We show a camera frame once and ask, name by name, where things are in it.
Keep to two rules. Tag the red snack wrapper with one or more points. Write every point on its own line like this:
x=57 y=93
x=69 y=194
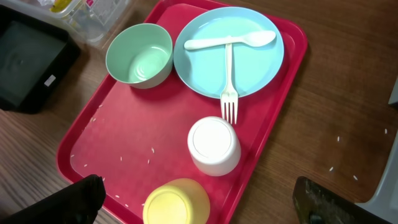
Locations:
x=90 y=3

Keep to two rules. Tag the mint green bowl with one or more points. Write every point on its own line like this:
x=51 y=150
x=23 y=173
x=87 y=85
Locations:
x=141 y=56

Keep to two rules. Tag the white plastic fork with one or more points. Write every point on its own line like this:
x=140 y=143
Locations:
x=229 y=96

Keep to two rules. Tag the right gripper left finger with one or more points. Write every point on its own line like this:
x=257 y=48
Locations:
x=78 y=203

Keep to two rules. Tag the black plastic tray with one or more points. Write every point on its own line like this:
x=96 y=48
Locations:
x=35 y=56

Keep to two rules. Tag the red serving tray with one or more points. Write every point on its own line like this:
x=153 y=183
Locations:
x=137 y=139

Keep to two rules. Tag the clear plastic bin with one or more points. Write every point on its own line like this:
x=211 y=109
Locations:
x=90 y=25

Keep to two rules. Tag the white plastic cup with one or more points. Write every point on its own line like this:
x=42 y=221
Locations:
x=214 y=146

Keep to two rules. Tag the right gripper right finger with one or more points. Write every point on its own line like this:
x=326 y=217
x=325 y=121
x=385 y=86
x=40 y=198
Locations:
x=316 y=204

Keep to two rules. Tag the grey dishwasher rack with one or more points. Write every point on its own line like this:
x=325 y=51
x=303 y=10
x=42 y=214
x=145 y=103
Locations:
x=384 y=201

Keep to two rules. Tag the yellow snack wrapper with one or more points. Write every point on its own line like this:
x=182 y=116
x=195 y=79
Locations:
x=60 y=5

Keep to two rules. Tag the yellow plastic cup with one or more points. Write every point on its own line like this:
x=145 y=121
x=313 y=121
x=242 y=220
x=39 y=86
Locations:
x=180 y=201

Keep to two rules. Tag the light blue plate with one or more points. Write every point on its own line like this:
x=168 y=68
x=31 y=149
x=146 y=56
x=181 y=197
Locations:
x=204 y=70

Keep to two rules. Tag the white plastic spoon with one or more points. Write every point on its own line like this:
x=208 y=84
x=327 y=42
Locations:
x=253 y=39

